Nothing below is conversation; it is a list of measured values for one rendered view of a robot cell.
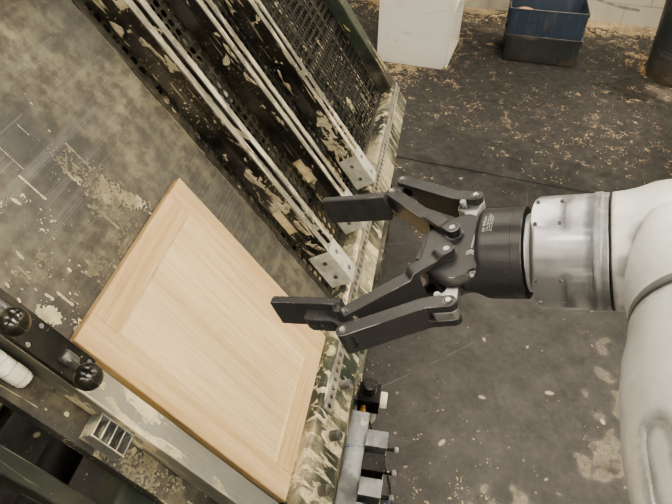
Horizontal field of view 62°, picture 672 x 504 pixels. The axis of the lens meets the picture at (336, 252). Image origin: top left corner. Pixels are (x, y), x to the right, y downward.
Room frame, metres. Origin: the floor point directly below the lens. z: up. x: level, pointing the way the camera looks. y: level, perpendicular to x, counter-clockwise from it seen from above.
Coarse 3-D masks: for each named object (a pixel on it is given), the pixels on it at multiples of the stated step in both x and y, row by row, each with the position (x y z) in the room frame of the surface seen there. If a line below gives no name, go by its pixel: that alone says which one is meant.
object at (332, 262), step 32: (96, 0) 1.19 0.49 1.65; (128, 0) 1.18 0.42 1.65; (128, 32) 1.18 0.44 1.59; (160, 32) 1.20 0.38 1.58; (160, 64) 1.17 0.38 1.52; (192, 64) 1.20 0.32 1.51; (192, 96) 1.16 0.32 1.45; (224, 128) 1.14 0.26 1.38; (256, 160) 1.14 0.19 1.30; (256, 192) 1.13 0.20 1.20; (288, 192) 1.16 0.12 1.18; (320, 224) 1.16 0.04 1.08; (320, 256) 1.10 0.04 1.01
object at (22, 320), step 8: (0, 304) 0.50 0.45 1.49; (8, 304) 0.51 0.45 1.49; (0, 312) 0.44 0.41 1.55; (8, 312) 0.44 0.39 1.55; (16, 312) 0.44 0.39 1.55; (24, 312) 0.45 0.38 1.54; (0, 320) 0.43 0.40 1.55; (8, 320) 0.43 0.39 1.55; (16, 320) 0.43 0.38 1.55; (24, 320) 0.44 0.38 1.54; (0, 328) 0.42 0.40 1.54; (8, 328) 0.42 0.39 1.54; (16, 328) 0.43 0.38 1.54; (24, 328) 0.43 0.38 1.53; (8, 336) 0.42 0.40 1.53; (16, 336) 0.43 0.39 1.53
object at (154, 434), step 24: (0, 336) 0.48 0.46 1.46; (24, 360) 0.48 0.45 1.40; (48, 384) 0.47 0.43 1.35; (120, 384) 0.51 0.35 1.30; (96, 408) 0.46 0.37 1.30; (120, 408) 0.47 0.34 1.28; (144, 408) 0.49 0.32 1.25; (144, 432) 0.46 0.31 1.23; (168, 432) 0.48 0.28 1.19; (168, 456) 0.45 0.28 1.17; (192, 456) 0.46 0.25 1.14; (216, 456) 0.49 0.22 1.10; (192, 480) 0.44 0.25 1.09; (216, 480) 0.45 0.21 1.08; (240, 480) 0.47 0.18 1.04
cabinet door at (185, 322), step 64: (192, 192) 0.97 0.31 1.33; (128, 256) 0.73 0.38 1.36; (192, 256) 0.83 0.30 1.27; (128, 320) 0.63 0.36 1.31; (192, 320) 0.71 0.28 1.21; (256, 320) 0.81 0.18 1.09; (128, 384) 0.53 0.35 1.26; (192, 384) 0.60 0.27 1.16; (256, 384) 0.68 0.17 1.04; (256, 448) 0.55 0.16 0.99
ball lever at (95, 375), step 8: (64, 352) 0.49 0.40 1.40; (72, 352) 0.50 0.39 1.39; (64, 360) 0.48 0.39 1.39; (72, 360) 0.48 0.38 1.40; (72, 368) 0.48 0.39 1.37; (80, 368) 0.43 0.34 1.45; (88, 368) 0.43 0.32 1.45; (96, 368) 0.43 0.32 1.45; (80, 376) 0.42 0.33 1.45; (88, 376) 0.42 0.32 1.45; (96, 376) 0.42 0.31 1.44; (80, 384) 0.41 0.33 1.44; (88, 384) 0.41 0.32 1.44; (96, 384) 0.42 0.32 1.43
